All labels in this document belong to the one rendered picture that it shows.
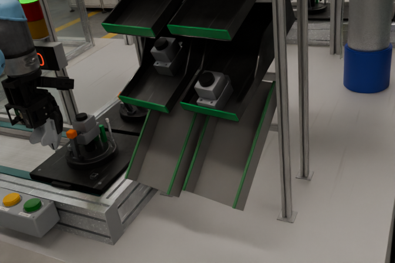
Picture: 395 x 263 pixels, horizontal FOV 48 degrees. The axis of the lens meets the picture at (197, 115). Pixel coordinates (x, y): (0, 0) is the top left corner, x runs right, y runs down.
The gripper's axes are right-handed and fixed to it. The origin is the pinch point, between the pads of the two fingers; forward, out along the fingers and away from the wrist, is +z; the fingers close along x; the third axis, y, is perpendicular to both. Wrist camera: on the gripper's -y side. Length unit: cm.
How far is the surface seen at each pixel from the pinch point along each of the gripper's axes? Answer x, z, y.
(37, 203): 0.2, 10.2, 10.5
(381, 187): 72, 21, -32
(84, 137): 2.2, 2.6, -7.5
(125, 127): 0.6, 10.4, -26.1
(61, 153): -9.5, 10.4, -8.9
